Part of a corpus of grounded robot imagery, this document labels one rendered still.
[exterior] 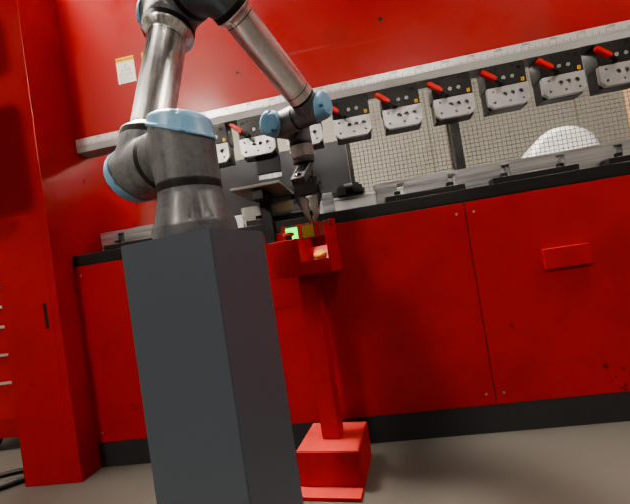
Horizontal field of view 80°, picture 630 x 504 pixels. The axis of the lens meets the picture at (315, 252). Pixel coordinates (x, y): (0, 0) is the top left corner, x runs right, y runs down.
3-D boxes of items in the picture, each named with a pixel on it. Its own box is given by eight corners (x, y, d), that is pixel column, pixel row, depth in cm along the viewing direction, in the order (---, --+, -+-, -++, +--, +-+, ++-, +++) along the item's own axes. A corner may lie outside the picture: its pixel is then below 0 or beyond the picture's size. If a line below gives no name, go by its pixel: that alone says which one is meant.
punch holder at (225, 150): (196, 166, 159) (191, 129, 159) (205, 171, 167) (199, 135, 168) (230, 160, 157) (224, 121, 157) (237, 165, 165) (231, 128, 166)
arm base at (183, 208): (207, 229, 59) (198, 167, 59) (132, 244, 64) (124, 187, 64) (253, 231, 73) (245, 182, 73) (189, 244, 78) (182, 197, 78)
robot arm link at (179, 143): (180, 172, 60) (168, 91, 61) (136, 192, 68) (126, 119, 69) (236, 179, 70) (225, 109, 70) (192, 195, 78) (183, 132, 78)
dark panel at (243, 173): (165, 250, 219) (154, 176, 220) (167, 250, 221) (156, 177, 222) (356, 218, 204) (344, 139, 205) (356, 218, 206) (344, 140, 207)
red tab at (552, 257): (546, 269, 129) (543, 249, 129) (544, 269, 131) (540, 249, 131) (593, 263, 127) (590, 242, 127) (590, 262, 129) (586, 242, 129)
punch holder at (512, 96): (489, 109, 143) (482, 67, 144) (482, 117, 152) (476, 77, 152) (531, 101, 141) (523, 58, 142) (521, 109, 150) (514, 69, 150)
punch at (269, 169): (258, 179, 159) (255, 158, 159) (260, 180, 161) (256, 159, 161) (281, 175, 158) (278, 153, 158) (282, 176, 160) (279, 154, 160)
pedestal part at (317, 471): (295, 500, 112) (289, 460, 112) (317, 455, 136) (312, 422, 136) (361, 502, 106) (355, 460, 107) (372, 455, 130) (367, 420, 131)
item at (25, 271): (24, 487, 146) (-51, -80, 152) (149, 402, 230) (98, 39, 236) (82, 482, 143) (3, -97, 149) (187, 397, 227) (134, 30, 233)
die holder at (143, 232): (102, 254, 166) (99, 233, 167) (111, 254, 172) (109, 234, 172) (208, 236, 160) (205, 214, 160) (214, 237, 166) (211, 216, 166)
